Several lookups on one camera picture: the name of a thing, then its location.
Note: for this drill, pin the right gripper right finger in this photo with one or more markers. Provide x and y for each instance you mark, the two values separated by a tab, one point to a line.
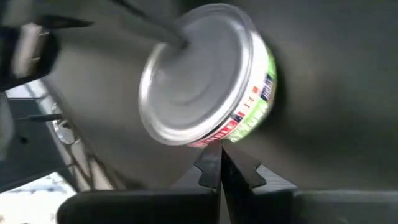
280	208

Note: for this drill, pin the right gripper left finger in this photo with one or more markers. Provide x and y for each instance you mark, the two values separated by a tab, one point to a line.
155	207

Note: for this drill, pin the light-green can silver lid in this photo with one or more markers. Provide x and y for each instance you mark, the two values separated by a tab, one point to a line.
199	87

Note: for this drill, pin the black table rig frame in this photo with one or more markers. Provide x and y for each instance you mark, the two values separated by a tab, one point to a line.
34	140

